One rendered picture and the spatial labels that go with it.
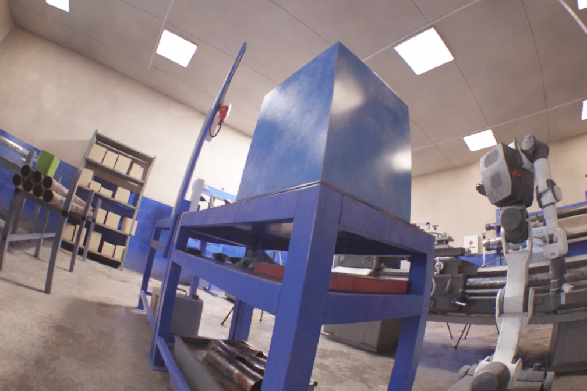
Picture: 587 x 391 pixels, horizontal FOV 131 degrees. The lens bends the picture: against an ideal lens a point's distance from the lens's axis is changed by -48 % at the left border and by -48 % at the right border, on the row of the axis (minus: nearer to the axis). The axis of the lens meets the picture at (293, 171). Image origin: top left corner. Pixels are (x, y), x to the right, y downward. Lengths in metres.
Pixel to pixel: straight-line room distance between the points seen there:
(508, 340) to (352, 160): 1.19
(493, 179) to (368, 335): 1.89
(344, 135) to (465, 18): 2.93
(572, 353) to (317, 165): 2.26
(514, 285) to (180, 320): 1.89
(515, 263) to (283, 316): 1.23
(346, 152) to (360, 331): 2.41
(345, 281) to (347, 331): 2.33
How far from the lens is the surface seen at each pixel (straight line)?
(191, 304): 1.76
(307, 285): 0.43
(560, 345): 2.34
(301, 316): 0.43
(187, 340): 1.29
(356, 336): 2.82
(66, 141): 5.18
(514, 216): 1.32
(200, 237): 2.56
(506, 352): 1.42
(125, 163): 4.58
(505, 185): 1.45
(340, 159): 0.50
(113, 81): 5.57
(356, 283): 0.59
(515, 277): 1.45
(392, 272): 2.66
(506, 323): 1.46
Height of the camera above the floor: 0.70
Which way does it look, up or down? 22 degrees up
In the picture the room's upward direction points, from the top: 11 degrees clockwise
